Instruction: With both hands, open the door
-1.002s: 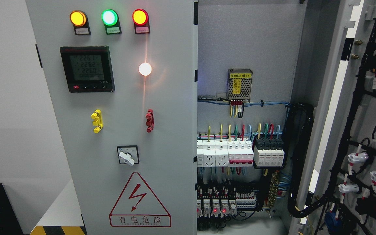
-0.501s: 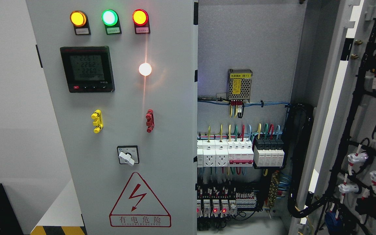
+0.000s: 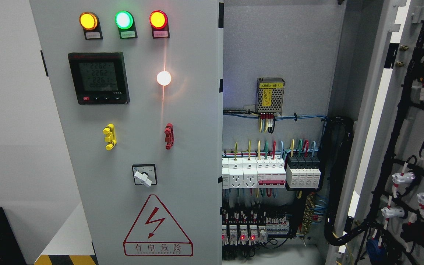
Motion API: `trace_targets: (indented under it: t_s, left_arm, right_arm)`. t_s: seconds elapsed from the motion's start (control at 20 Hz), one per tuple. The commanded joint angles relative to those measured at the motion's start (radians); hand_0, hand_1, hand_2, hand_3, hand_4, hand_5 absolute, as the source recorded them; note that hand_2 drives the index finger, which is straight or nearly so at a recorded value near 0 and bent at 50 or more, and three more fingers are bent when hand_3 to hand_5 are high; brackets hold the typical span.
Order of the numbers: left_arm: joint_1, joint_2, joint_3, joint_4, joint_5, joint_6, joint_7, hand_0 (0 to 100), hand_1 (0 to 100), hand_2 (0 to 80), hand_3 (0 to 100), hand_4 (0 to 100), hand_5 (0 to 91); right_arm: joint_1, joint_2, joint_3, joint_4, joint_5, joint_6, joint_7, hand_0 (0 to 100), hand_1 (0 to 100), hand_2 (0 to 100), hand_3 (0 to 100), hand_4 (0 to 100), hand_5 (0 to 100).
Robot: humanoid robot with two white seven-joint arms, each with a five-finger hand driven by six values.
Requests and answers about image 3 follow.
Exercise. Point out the grey cabinet door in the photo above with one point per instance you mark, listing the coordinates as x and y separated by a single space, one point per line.
378 202
189 172

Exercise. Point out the red indicator lamp left door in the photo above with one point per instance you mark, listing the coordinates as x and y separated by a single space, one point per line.
159 24

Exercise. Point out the green indicator lamp left door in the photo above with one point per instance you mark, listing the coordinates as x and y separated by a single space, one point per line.
126 25

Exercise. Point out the yellow indicator lamp left door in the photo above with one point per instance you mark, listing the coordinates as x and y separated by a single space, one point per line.
91 26

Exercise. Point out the red terminal connector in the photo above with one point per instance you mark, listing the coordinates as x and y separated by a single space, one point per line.
169 136

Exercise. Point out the white double power sockets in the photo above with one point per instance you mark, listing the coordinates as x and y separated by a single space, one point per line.
242 173

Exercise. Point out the metal mesh power supply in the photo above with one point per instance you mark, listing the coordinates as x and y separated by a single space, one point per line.
270 95

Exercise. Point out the red white circuit breaker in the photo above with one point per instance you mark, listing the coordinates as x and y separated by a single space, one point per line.
271 173

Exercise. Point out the white glowing indicator lamp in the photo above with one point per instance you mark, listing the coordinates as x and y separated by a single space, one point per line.
164 78

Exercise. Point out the black white surge protector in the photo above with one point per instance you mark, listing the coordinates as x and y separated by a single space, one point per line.
302 173

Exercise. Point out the yellow terminal connector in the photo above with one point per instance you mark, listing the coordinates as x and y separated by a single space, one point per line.
110 136

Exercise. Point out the relay row with red leds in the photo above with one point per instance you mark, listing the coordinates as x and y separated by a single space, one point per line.
243 234

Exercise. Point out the red electric warning sticker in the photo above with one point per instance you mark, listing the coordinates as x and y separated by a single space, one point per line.
156 232

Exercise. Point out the brass ground terminal bar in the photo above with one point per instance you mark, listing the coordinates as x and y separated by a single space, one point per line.
308 213

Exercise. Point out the black digital power meter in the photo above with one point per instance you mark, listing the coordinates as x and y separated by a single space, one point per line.
99 78

